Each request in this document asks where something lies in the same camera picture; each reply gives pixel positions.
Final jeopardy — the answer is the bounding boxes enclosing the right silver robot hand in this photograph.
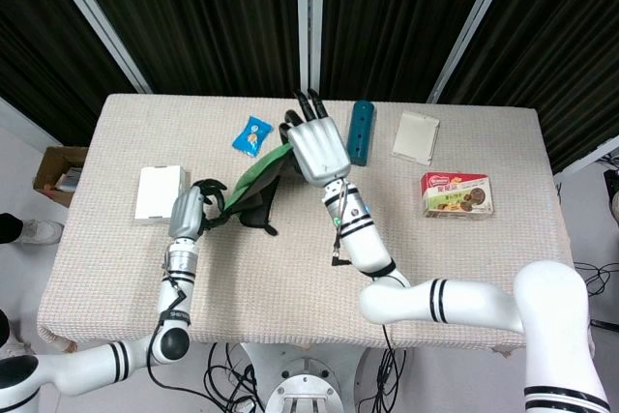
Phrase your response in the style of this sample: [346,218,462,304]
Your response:
[280,88,351,189]

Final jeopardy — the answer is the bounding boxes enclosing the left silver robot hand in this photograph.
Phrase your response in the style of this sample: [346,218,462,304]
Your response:
[167,178,228,242]

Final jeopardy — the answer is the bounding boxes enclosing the green cloth bag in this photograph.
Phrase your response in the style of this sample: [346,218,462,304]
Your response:
[206,141,295,237]

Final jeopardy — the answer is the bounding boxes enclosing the teal cylindrical case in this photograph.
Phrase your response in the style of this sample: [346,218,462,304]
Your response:
[345,100,377,166]

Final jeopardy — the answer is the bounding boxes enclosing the blue snack packet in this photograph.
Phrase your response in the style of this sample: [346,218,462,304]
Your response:
[231,115,275,159]

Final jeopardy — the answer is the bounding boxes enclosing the beige tablecloth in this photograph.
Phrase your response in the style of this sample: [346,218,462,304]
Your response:
[37,93,596,359]

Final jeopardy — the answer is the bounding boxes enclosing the brown cardboard box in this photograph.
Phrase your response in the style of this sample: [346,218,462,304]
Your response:
[32,145,90,209]

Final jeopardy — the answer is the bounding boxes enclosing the red green biscuit box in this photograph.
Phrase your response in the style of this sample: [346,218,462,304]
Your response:
[419,171,496,221]

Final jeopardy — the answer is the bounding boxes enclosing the white sneaker with black trouser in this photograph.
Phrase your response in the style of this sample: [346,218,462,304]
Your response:
[0,212,65,246]

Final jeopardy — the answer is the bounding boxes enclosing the black device on floor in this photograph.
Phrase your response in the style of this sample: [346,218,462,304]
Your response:
[602,166,619,225]

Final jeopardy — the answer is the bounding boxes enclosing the black floor cables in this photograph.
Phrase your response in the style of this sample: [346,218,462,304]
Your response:
[206,341,266,413]

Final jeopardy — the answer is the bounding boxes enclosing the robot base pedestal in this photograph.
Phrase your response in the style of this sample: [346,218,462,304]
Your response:
[239,340,368,413]

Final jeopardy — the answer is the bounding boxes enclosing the black cables by table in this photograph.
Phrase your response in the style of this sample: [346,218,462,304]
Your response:
[574,260,619,335]

